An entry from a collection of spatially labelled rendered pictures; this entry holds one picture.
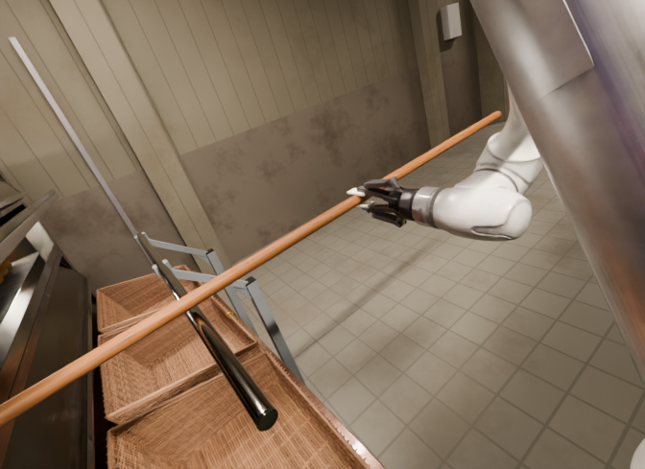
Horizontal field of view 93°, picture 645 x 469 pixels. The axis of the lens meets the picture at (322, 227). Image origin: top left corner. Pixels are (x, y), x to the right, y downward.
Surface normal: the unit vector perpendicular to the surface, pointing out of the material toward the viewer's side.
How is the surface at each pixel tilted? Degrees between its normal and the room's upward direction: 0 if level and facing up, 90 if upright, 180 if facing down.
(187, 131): 90
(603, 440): 0
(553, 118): 92
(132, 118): 90
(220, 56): 90
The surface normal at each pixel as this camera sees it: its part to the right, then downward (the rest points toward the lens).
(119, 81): 0.55, 0.20
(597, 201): -0.92, 0.37
